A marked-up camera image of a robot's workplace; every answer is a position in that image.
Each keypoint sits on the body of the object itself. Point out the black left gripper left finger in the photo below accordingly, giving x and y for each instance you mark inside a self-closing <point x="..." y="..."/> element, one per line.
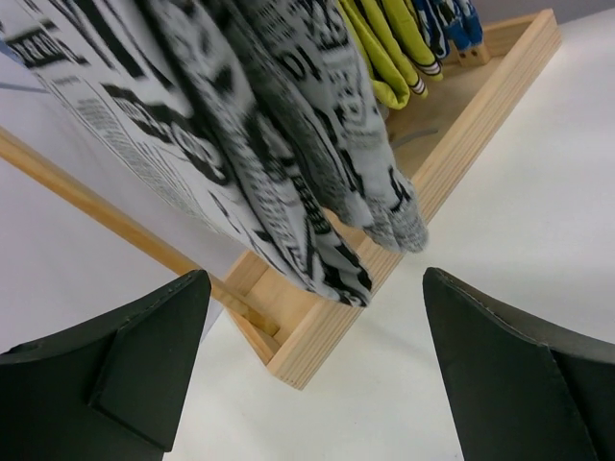
<point x="110" y="388"/>

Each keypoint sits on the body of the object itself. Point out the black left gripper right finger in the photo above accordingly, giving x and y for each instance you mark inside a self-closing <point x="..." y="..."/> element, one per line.
<point x="519" y="387"/>

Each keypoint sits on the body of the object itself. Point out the newspaper print trousers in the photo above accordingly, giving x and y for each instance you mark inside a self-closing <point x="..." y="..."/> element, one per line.
<point x="255" y="118"/>

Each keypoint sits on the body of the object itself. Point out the blue patterned trousers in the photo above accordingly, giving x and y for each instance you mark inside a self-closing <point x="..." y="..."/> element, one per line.
<point x="448" y="21"/>

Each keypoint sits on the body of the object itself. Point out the lime green trousers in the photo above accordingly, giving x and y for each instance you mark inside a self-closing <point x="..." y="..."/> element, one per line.
<point x="390" y="39"/>

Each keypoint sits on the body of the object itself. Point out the wooden clothes rack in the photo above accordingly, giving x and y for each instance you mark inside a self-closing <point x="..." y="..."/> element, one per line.
<point x="435" y="141"/>

